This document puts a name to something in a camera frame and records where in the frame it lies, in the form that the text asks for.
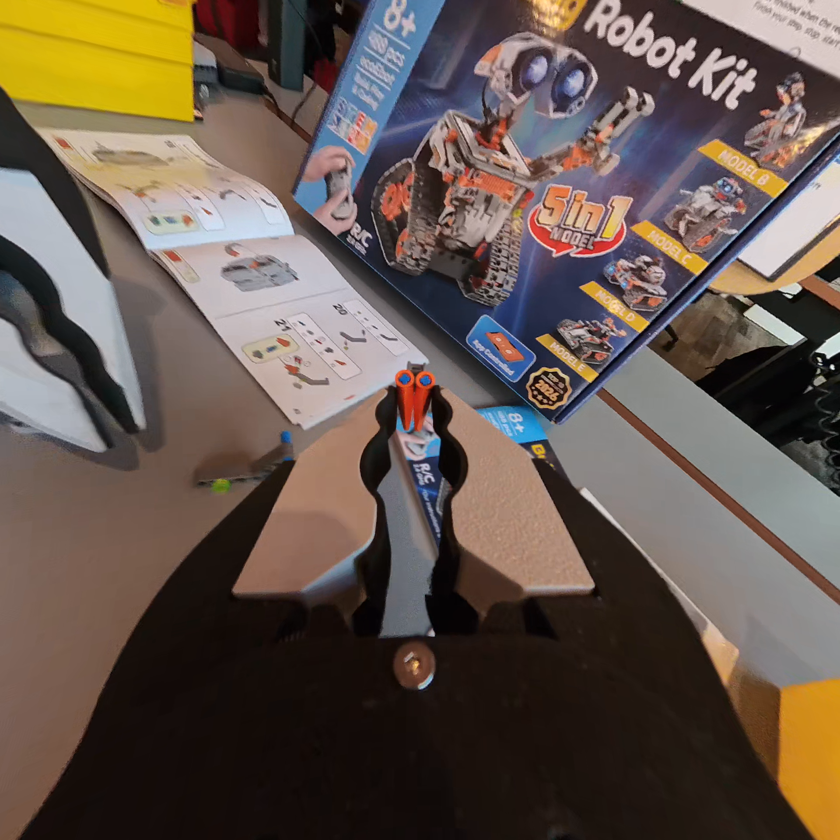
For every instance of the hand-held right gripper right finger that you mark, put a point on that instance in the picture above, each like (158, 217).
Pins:
(518, 525)

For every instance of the white instruction booklet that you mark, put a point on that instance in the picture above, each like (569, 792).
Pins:
(262, 282)

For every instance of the printed instruction sheet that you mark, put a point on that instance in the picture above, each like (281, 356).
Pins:
(787, 26)

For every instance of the dark grey bent beam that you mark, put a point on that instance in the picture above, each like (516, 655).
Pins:
(249, 469)

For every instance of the grey desk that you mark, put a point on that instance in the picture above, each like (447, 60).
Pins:
(131, 558)

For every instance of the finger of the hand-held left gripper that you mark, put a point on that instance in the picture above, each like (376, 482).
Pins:
(65, 249)
(39, 394)

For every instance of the yellow plastic bin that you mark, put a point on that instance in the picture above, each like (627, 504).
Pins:
(807, 754)
(98, 59)

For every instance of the blue robot kit box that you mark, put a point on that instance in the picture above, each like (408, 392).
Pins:
(558, 164)

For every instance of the orange cone piece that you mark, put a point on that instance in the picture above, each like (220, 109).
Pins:
(425, 403)
(405, 407)

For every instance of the wooden sheet stand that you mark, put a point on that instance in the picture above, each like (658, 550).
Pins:
(774, 279)

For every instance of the small blue manual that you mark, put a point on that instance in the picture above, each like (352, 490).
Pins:
(518, 423)

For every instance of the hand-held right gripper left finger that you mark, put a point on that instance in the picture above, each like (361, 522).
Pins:
(315, 525)

